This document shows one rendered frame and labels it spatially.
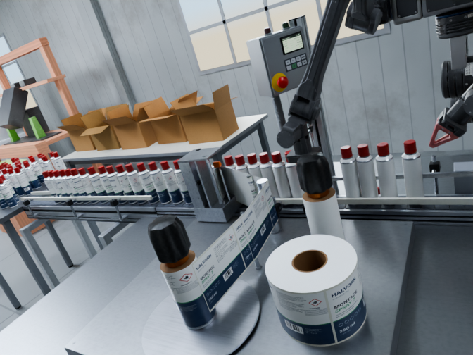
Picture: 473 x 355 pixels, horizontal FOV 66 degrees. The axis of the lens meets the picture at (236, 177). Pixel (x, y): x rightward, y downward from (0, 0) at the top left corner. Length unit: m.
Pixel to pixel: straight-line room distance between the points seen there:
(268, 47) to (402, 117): 2.71
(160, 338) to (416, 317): 0.60
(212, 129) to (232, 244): 1.93
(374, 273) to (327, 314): 0.25
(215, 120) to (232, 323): 2.04
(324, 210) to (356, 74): 2.89
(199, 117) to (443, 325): 2.29
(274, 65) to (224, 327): 0.80
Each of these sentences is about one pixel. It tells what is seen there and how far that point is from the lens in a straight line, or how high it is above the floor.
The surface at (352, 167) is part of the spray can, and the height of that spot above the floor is 1.02.
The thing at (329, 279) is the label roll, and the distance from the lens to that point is 0.78.
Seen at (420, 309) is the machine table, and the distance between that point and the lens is 0.99.
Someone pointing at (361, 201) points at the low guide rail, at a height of 0.91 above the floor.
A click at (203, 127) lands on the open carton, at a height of 0.90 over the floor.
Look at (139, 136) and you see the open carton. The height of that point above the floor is 0.89.
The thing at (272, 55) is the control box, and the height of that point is 1.41.
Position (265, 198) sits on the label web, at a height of 1.03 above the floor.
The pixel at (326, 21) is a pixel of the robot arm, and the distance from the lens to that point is 1.07.
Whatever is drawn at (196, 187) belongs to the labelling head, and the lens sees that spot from 1.37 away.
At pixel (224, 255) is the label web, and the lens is 0.96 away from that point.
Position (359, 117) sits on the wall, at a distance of 3.89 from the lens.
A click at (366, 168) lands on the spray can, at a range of 1.23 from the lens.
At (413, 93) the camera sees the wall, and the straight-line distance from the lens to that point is 3.72.
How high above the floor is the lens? 1.52
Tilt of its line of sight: 21 degrees down
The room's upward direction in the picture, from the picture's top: 17 degrees counter-clockwise
